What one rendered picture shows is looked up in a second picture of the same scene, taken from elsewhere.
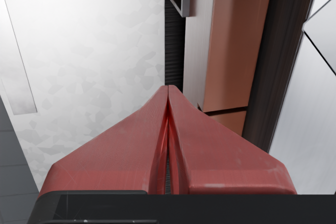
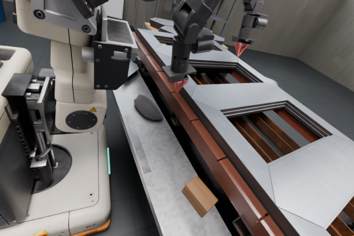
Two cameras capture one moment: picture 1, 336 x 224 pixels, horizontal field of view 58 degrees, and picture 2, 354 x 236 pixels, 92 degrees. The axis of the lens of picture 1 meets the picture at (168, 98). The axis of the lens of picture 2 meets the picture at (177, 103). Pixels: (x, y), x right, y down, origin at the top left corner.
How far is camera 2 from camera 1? 64 cm
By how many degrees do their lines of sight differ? 79
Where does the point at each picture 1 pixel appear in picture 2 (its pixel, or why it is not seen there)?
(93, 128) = (171, 176)
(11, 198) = not seen: outside the picture
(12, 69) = (142, 157)
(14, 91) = (143, 164)
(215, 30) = (182, 107)
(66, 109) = (160, 169)
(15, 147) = not seen: outside the picture
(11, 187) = not seen: outside the picture
